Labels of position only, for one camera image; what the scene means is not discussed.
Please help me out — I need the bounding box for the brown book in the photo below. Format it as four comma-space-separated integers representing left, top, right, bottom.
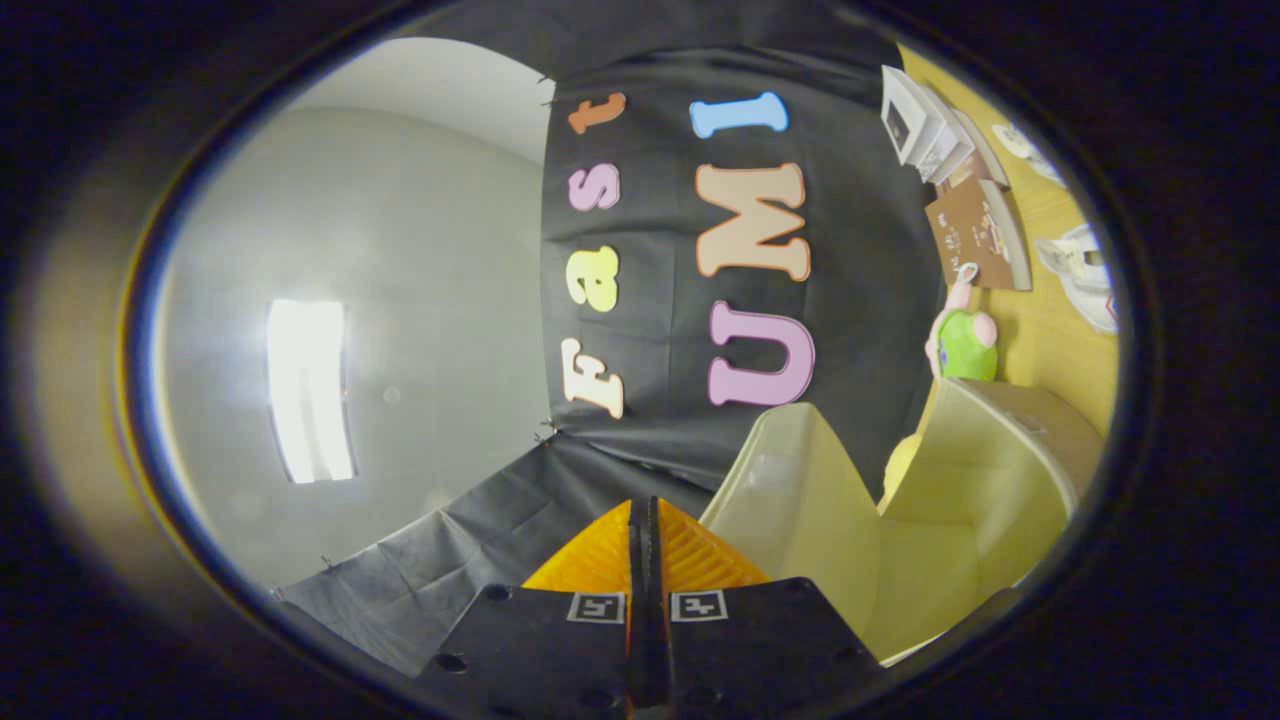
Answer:
924, 179, 1033, 293

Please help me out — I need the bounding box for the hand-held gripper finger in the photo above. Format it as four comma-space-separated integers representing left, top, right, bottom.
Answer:
415, 497, 652, 720
649, 496, 887, 720

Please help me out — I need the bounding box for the translucent cream storage box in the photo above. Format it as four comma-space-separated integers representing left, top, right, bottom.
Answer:
698, 377, 1107, 667

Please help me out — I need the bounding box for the white book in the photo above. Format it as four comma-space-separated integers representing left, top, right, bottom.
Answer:
880, 65, 947, 167

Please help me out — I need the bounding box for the black backdrop cloth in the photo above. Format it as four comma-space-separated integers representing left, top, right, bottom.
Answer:
278, 0, 953, 681

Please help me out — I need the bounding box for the ceiling light panel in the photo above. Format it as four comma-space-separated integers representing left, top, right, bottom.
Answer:
266, 297, 358, 486

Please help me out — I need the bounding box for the grey book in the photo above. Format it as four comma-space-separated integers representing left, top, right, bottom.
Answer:
918, 86, 1012, 193

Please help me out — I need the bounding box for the green and pink plush toy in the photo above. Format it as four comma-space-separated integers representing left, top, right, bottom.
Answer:
924, 263, 1001, 382

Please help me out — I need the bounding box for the white shoe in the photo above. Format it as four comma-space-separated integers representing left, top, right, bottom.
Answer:
991, 122, 1067, 188
1034, 223, 1121, 336

